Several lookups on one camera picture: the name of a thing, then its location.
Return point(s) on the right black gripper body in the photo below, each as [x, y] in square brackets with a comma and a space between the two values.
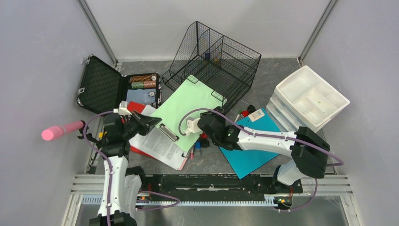
[219, 118]

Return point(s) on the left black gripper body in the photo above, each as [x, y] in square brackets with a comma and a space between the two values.
[130, 129]

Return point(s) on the light green clipboard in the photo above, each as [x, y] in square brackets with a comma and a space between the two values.
[191, 94]

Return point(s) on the black wire mesh organizer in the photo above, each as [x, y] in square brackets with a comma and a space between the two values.
[223, 64]

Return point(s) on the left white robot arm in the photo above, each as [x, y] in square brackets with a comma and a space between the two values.
[120, 190]

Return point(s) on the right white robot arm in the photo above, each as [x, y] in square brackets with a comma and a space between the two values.
[246, 145]

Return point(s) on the red clipboard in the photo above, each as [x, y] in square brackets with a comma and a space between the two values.
[146, 110]

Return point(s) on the white printed paper sheet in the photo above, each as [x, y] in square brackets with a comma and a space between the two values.
[159, 146]

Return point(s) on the blue playing card deck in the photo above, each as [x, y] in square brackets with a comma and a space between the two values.
[141, 96]

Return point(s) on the green white marker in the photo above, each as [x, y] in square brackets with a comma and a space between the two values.
[238, 116]

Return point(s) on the blue grey small cylinder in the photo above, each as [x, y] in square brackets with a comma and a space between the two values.
[197, 152]

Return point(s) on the pink pen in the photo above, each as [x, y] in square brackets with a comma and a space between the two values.
[192, 154]

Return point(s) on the red chip stack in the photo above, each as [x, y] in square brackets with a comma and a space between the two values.
[150, 84]

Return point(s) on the green chip stack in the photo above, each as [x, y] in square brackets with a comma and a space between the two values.
[137, 85]

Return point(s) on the red black round stamp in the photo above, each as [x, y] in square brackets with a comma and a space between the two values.
[250, 109]

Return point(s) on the orange black chip stack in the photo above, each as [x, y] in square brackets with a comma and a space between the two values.
[143, 78]

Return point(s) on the black poker chip case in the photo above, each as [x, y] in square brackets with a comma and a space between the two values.
[102, 87]

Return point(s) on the pink clear clipboard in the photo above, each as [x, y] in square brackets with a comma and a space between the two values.
[184, 157]

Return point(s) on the teal blue clipboard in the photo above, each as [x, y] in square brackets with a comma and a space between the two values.
[245, 162]

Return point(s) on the white plastic drawer organizer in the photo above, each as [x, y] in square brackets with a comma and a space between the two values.
[305, 99]

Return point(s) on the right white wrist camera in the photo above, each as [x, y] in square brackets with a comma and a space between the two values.
[192, 126]

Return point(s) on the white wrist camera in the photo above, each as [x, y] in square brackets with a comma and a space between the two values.
[192, 126]
[123, 108]

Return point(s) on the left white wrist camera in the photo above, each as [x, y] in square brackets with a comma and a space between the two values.
[123, 108]

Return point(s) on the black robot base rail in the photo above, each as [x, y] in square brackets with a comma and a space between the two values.
[213, 187]

